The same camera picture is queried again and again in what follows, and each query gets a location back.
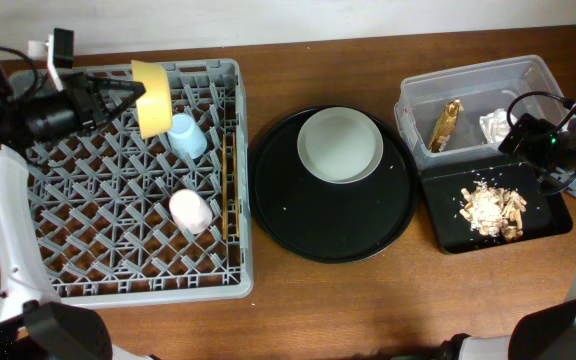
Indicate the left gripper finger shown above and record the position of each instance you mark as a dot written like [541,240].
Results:
[106,115]
[133,89]

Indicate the black rectangular bin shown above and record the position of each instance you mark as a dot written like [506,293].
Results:
[442,186]

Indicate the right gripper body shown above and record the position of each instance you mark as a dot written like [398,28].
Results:
[516,142]

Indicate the round black tray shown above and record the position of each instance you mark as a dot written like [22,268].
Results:
[325,222]

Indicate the white round plate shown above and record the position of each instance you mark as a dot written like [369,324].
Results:
[340,145]

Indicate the clear plastic bin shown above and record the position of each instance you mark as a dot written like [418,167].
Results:
[482,89]

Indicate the white tissue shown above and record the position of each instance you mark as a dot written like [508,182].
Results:
[494,126]

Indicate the yellow bowl with scraps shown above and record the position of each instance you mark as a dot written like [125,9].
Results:
[154,107]

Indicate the blue plastic cup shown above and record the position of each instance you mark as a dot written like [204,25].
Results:
[186,137]

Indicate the grey dishwasher rack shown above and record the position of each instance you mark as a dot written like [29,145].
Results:
[100,203]

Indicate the wooden chopstick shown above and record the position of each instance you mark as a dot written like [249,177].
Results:
[224,188]
[236,191]

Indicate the pink plastic cup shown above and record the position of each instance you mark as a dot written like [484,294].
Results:
[190,211]

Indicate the pile of food scraps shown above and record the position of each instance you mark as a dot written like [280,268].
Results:
[494,211]

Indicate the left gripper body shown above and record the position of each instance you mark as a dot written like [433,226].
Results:
[84,98]

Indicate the gold coffee sachet wrapper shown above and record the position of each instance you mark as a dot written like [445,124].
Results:
[445,126]

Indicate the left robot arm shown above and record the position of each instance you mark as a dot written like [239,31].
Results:
[34,323]

